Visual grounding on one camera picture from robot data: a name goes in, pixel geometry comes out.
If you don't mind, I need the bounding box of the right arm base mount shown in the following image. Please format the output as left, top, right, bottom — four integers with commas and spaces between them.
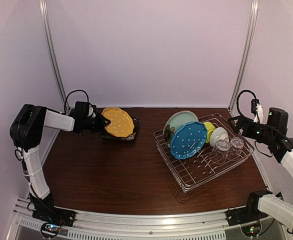
225, 206, 268, 227

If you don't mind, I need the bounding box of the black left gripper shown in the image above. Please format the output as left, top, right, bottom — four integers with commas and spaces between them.
81, 111, 109, 133

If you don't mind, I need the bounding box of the lime green bowl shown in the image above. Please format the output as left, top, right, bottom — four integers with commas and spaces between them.
203, 121, 216, 143

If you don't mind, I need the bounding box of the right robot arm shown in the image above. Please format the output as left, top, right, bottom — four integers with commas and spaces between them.
227, 107, 293, 237

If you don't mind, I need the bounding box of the chrome wire dish rack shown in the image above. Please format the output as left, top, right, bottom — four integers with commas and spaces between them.
153, 112, 255, 194

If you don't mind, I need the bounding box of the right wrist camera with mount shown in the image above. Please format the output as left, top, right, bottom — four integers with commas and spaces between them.
251, 99, 264, 123

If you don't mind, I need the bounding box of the white grid pattern bowl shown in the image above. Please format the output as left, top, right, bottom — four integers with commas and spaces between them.
209, 127, 229, 148

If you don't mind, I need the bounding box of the yellow polka dot plate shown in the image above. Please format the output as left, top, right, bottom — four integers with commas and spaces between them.
102, 107, 135, 138

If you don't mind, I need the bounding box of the right aluminium frame post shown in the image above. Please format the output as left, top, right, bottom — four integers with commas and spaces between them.
228, 0, 259, 111

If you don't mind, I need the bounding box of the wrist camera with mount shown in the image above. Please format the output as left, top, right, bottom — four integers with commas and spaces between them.
251, 99, 264, 123
74, 101, 97, 120

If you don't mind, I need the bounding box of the aluminium frame post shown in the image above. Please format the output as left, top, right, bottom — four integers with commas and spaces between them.
38, 0, 70, 110
228, 0, 259, 111

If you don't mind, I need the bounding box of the black square floral plate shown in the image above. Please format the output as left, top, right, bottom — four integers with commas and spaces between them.
99, 117, 140, 142

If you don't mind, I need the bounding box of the front aluminium rail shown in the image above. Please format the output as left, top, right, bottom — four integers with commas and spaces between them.
5, 197, 293, 240

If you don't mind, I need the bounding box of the clear glass far right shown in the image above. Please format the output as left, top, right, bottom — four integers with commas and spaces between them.
227, 137, 244, 161

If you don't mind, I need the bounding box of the left black cable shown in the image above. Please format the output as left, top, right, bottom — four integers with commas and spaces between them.
63, 89, 90, 113

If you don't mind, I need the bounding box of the blue polka dot plate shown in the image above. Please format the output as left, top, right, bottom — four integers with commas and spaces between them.
170, 121, 208, 160

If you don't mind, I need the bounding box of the clear glass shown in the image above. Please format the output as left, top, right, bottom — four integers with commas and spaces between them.
227, 137, 244, 161
210, 139, 231, 165

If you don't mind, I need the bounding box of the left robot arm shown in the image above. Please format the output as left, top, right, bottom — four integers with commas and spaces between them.
9, 102, 111, 222

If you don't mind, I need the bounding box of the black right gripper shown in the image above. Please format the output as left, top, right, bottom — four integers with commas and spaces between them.
228, 114, 276, 145

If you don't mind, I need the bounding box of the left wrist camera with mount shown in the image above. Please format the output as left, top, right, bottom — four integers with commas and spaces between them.
74, 101, 97, 120

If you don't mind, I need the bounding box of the left aluminium frame post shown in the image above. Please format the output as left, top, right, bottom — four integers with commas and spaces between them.
38, 0, 70, 110

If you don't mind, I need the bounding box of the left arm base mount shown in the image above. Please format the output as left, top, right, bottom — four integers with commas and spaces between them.
30, 193, 76, 227

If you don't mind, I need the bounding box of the black cable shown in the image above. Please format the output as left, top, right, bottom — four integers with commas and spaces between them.
63, 89, 90, 113
235, 90, 259, 118

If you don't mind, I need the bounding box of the right black cable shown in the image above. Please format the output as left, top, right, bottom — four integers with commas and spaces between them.
235, 90, 259, 118

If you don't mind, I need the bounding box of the clear glass near left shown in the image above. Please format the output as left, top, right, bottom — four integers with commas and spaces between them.
210, 139, 231, 165

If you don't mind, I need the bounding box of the pale green flower plate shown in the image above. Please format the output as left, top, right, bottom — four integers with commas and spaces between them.
162, 110, 198, 148

